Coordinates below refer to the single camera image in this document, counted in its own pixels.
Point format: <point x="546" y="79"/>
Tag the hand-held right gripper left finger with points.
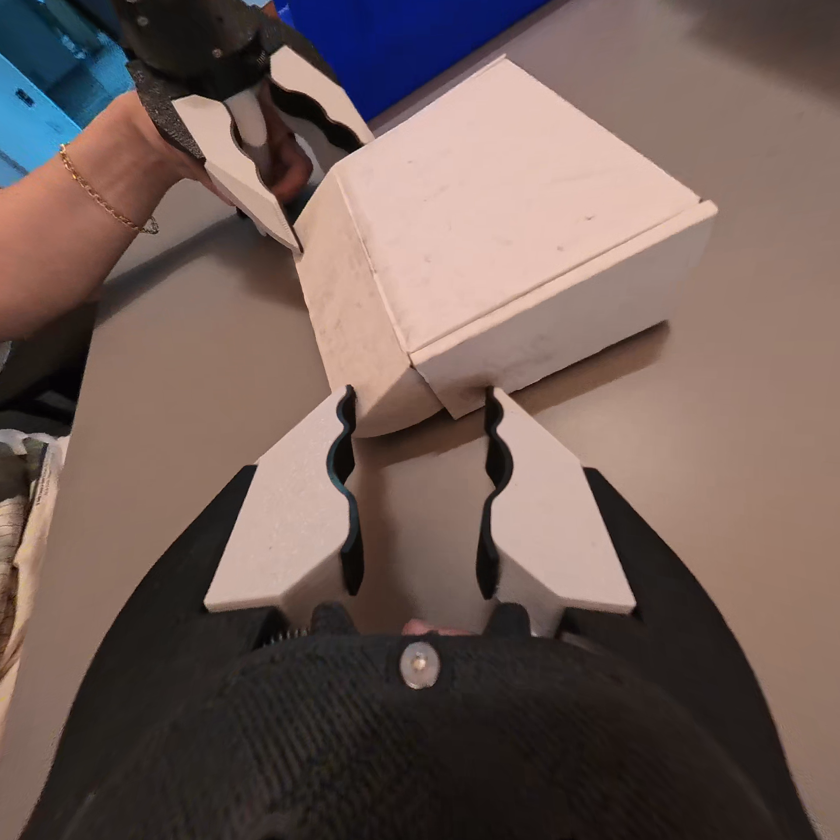
<point x="282" y="525"/>

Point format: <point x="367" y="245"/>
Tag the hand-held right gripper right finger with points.
<point x="558" y="525"/>

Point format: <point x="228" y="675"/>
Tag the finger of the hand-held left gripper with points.
<point x="321" y="92"/>
<point x="249" y="197"/>

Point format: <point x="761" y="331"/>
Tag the blue plastic bin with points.
<point x="407" y="46"/>

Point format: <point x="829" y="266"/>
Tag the white cardboard mailer box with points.
<point x="512" y="197"/>

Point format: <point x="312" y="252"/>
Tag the person's left forearm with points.
<point x="52" y="249"/>

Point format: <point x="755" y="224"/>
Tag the person's left hand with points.
<point x="138" y="151"/>

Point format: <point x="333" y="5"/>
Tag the light blue cabinet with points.
<point x="39" y="111"/>

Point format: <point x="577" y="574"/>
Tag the person's light patterned clothing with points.
<point x="26" y="558"/>

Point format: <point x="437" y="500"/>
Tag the dark cloth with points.
<point x="39" y="374"/>

